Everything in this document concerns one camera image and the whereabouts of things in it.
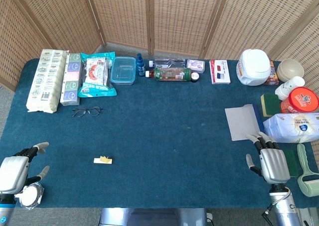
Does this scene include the white blue soft bag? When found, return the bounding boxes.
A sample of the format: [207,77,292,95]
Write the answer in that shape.
[263,113,319,144]

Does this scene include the foil cup white filling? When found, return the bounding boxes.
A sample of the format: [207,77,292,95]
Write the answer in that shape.
[19,182,45,209]

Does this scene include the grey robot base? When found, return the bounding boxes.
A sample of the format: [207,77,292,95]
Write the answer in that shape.
[99,207,208,226]

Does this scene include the beige bowl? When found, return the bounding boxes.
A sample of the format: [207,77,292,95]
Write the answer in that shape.
[276,58,305,83]

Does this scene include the pastel tissue multipack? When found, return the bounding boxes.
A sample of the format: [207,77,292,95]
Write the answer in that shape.
[59,53,83,107]

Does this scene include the wooden wicker folding screen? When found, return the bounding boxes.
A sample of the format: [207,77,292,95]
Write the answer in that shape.
[0,0,319,169]

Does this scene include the green label tea bottle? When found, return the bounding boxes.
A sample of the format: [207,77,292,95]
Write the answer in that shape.
[145,67,192,82]

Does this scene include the orange printed box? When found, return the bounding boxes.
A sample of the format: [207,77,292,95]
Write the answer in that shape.
[264,59,280,86]

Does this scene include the black thin frame eyeglasses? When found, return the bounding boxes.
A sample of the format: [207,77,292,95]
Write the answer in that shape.
[72,106,103,118]

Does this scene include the green yellow sponge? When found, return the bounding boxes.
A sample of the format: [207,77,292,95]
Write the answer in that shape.
[284,150,299,178]
[260,93,284,118]

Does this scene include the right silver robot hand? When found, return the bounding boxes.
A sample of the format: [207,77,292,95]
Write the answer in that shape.
[245,131,292,186]

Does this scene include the teal snack bag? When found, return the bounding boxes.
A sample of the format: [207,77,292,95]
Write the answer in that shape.
[77,52,117,98]

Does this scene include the pale green lint roller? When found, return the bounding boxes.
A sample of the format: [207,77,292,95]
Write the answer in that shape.
[296,143,319,196]

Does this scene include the white red card box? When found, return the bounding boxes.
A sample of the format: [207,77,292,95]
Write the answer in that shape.
[209,59,231,85]

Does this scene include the blue spray bottle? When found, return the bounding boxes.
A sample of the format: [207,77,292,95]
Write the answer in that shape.
[136,53,147,78]

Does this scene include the clear container blue rim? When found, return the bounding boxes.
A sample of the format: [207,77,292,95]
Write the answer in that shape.
[110,57,137,86]

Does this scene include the pale yellow rectangular block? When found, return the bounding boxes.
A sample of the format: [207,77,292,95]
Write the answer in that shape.
[93,155,113,165]

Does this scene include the blue carpet table cover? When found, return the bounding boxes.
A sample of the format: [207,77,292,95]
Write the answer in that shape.
[0,58,319,209]

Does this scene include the long cream plastic pack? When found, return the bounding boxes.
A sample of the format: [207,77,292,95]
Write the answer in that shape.
[26,49,70,114]

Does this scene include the large white plastic tub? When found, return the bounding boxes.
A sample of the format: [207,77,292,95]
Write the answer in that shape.
[236,49,272,87]

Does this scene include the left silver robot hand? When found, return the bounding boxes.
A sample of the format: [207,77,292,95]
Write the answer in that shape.
[0,141,50,196]

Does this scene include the small purple box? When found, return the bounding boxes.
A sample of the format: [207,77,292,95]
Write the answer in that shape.
[186,59,206,74]

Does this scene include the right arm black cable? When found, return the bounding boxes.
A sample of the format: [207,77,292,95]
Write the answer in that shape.
[261,186,292,221]

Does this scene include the red lidded canister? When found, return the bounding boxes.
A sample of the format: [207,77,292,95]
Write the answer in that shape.
[280,87,319,114]

